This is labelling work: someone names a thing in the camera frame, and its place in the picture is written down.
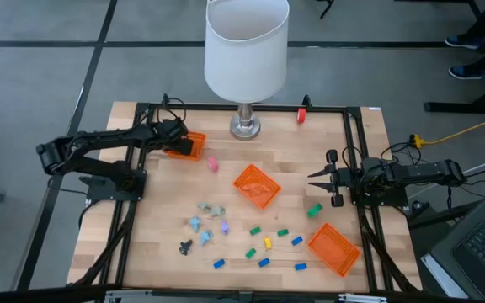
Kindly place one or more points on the orange plastic mesh basket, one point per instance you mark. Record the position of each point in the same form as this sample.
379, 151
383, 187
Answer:
257, 186
334, 250
198, 145

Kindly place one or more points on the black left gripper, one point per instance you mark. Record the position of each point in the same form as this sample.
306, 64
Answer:
171, 130

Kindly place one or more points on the green tape roll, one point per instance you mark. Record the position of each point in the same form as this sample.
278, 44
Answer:
315, 210

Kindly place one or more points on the black side desk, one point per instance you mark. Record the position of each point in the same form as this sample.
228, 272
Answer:
444, 215

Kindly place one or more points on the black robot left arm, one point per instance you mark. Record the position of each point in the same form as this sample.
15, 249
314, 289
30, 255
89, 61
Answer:
99, 136

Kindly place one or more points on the black desk frame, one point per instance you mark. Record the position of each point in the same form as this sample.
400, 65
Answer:
457, 107

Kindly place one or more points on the red clip block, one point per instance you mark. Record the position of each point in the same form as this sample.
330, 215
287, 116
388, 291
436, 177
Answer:
302, 115

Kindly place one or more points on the black laptop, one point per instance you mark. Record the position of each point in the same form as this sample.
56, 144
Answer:
478, 252

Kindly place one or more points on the white shade silver table lamp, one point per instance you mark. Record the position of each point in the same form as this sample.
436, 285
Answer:
246, 63

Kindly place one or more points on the black chair leg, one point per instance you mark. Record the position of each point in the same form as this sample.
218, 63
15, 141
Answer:
327, 8

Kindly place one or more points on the green mini stapler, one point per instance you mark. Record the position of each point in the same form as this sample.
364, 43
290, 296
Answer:
250, 253
255, 231
283, 232

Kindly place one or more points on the yellow mini stapler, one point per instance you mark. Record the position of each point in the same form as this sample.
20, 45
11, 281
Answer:
268, 243

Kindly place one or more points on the purple staple remover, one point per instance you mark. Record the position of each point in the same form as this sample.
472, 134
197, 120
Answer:
225, 227

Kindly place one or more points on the silver metal bracket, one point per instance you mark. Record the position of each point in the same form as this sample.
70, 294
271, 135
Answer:
129, 296
362, 298

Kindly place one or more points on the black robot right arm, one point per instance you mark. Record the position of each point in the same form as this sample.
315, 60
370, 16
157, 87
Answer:
419, 170

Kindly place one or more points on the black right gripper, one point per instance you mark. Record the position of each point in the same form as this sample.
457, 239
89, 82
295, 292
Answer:
348, 177

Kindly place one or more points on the light blue staple remover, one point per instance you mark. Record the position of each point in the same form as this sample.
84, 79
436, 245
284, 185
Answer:
195, 223
206, 237

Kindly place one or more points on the blue mini stapler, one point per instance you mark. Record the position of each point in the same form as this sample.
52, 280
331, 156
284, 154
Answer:
219, 264
301, 267
264, 262
296, 241

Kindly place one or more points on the person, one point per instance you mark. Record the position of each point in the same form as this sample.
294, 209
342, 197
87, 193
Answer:
463, 41

